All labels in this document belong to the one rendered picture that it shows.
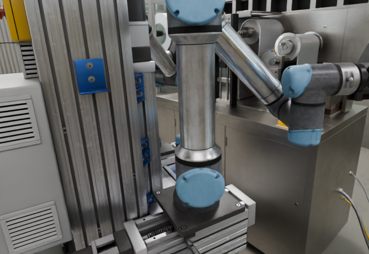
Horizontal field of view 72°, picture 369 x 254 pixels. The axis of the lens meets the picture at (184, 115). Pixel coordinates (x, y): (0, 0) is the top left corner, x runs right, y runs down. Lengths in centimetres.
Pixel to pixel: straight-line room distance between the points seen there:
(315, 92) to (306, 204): 85
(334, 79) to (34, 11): 71
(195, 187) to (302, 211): 89
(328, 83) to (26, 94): 69
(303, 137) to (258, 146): 76
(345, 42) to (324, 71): 113
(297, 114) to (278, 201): 88
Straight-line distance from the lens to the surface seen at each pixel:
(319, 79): 63
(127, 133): 82
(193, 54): 54
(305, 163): 130
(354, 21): 175
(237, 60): 69
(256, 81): 71
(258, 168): 146
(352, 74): 67
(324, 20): 181
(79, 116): 79
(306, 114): 65
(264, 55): 161
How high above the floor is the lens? 133
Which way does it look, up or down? 17 degrees down
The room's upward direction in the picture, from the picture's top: 2 degrees counter-clockwise
